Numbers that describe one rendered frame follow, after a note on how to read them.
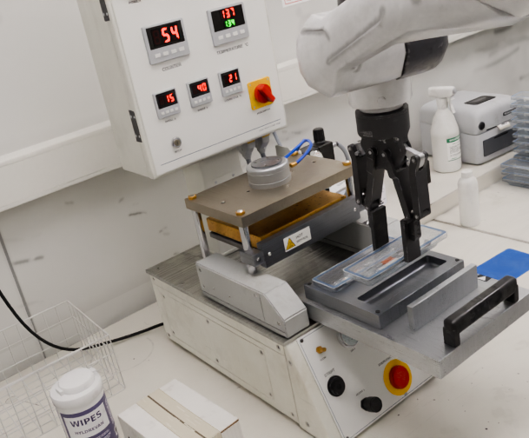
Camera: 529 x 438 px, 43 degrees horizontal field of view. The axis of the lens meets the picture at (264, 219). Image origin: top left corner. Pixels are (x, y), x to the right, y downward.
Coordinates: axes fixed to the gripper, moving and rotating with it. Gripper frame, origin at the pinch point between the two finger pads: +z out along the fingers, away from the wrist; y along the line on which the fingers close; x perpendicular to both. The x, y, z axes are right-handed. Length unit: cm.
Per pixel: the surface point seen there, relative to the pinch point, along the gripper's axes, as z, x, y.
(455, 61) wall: 5, 118, -76
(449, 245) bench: 33, 51, -30
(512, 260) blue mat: 32, 52, -14
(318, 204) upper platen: 1.4, 4.6, -22.3
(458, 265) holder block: 7.6, 8.3, 4.9
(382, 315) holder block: 7.7, -9.4, 4.8
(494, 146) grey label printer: 24, 95, -47
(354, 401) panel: 27.1, -10.1, -3.2
